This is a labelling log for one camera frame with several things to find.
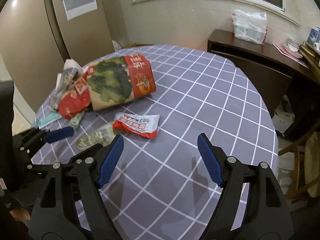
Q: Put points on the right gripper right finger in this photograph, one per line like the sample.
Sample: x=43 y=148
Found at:
x=266 y=216

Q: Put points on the dark wooden side cabinet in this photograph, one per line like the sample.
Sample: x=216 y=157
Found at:
x=274 y=76

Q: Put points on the beige refrigerator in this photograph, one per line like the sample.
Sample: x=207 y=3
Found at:
x=37 y=39

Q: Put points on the wooden chair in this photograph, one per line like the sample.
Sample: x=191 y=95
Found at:
x=305 y=175

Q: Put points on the green patterned wrapper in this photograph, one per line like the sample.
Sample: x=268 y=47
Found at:
x=104 y=136

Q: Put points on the pink paper on cabinet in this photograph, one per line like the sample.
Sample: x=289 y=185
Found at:
x=289 y=48

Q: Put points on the crumpled clear plastic wrapper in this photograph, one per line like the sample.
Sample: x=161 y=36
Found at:
x=65 y=80

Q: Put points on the blue white box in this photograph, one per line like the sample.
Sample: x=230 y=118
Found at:
x=314 y=36

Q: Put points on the grey checked tablecloth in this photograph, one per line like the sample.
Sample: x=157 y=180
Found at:
x=160 y=188

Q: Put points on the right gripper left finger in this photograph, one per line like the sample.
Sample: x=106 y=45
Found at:
x=69 y=204

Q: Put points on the white plastic bag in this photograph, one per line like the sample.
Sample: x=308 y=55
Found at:
x=250 y=26

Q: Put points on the small green wrapper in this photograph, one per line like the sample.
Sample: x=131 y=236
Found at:
x=75 y=121

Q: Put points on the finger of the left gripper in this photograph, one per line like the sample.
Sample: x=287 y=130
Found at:
x=58 y=134

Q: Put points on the large red green snack bag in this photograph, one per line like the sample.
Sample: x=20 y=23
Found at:
x=107 y=83

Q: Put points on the teal face mask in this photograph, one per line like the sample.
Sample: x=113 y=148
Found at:
x=49 y=119

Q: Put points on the red white snack wrapper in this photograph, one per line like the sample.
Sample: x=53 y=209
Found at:
x=143 y=125

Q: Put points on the white cardboard box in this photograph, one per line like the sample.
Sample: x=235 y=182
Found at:
x=283 y=116

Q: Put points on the person's left hand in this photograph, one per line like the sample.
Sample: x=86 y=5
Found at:
x=20 y=214

